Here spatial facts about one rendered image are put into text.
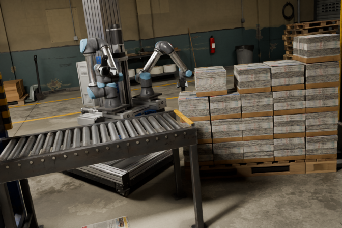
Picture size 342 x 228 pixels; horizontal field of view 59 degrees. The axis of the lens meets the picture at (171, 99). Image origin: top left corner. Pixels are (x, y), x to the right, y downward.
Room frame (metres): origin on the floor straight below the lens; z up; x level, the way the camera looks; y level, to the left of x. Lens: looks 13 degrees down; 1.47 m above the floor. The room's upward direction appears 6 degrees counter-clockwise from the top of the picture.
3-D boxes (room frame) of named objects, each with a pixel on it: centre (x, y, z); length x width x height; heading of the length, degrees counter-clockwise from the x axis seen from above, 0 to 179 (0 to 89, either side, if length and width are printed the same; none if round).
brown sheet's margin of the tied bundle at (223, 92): (2.82, -0.39, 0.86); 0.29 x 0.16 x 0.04; 85
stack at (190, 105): (2.89, -0.66, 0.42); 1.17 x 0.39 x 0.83; 85
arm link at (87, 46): (2.73, 0.68, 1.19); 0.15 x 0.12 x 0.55; 116
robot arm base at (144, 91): (3.17, 0.24, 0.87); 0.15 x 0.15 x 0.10
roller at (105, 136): (2.09, 0.50, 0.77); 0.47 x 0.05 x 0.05; 15
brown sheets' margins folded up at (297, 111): (2.89, -0.66, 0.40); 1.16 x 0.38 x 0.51; 85
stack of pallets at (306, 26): (8.76, -4.18, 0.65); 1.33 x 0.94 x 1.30; 109
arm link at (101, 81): (2.50, 0.54, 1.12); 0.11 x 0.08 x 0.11; 116
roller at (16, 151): (1.94, 1.07, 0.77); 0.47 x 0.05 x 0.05; 15
